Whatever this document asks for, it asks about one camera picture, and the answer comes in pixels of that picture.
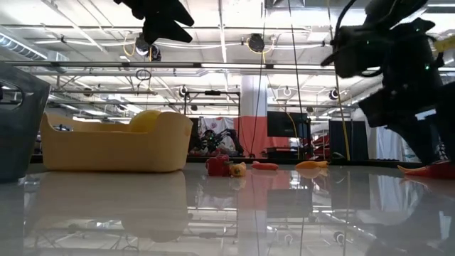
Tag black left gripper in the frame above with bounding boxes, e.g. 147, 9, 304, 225
113, 0, 196, 46

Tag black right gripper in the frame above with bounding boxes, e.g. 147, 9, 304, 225
358, 17, 455, 166

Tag red orange long pepper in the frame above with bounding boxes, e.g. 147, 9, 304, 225
422, 159, 455, 181

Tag yellow lemon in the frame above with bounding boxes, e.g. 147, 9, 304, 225
129, 109, 163, 134

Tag yellow plastic basket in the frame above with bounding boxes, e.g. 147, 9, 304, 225
40, 110, 194, 174

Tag red habanero pepper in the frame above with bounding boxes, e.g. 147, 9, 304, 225
205, 154, 232, 178

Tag white cloth sheet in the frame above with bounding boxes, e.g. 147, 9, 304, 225
368, 124, 406, 163

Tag black curtain panel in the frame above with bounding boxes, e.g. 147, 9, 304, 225
328, 119, 370, 161

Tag black monitor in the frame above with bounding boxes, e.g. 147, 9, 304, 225
267, 110, 309, 139

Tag grey plastic basket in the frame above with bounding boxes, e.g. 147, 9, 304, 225
0, 61, 52, 183

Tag black aluminium table frame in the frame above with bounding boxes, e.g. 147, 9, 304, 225
30, 153, 455, 169

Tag yellow hanging cable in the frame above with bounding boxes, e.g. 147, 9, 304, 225
326, 0, 351, 161

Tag black frame stand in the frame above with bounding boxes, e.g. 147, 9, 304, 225
183, 90, 242, 158

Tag black ceiling cable reel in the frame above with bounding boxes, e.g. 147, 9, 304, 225
247, 33, 267, 54

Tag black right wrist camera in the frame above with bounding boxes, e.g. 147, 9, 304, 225
333, 24, 388, 78

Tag black right camera cable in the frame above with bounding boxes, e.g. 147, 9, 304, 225
320, 0, 358, 68

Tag black hanging cable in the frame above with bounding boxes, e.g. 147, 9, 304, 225
287, 0, 307, 161

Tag silver ceiling duct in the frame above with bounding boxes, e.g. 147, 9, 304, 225
0, 33, 49, 61

